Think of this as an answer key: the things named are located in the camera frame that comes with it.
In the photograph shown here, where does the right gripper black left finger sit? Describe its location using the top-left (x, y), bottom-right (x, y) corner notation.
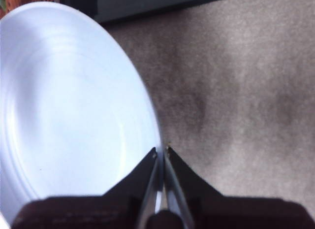
top-left (11, 147), bottom-right (163, 229)

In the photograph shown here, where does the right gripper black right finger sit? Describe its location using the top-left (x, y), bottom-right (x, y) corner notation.
top-left (163, 146), bottom-right (315, 229)

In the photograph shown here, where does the light blue round plate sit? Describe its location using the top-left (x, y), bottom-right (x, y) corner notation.
top-left (0, 1), bottom-right (165, 227)

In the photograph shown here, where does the dark rectangular tray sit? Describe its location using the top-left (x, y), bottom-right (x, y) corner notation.
top-left (60, 0), bottom-right (227, 24)

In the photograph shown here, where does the brown woven wicker basket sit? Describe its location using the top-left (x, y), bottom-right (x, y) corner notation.
top-left (0, 0), bottom-right (61, 18)

